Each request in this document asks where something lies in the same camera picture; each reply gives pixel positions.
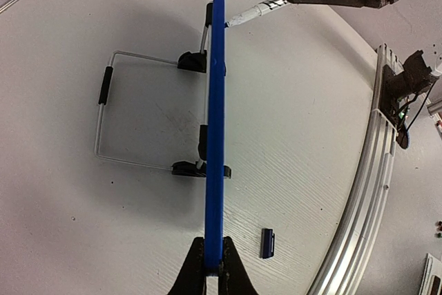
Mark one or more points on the wire whiteboard stand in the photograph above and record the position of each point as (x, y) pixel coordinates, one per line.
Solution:
(154, 112)

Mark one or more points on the blue marker cap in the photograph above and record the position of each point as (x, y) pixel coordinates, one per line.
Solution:
(267, 243)

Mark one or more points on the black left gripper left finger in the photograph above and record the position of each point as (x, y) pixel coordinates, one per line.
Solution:
(191, 278)

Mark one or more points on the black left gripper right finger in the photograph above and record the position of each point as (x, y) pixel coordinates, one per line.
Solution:
(233, 277)

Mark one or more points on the white blue marker pen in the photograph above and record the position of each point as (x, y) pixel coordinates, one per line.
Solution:
(260, 9)

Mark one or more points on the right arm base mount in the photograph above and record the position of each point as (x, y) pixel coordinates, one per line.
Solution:
(403, 83)

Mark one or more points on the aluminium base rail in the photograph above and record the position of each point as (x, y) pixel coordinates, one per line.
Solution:
(348, 255)

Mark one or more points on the blue framed whiteboard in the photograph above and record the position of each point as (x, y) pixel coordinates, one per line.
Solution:
(214, 200)

